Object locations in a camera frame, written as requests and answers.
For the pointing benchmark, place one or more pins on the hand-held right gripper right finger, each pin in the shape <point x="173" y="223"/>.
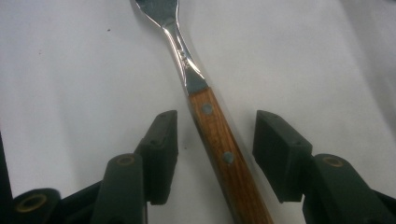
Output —
<point x="280" y="155"/>

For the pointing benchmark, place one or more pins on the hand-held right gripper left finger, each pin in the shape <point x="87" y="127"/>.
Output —
<point x="158" y="161"/>

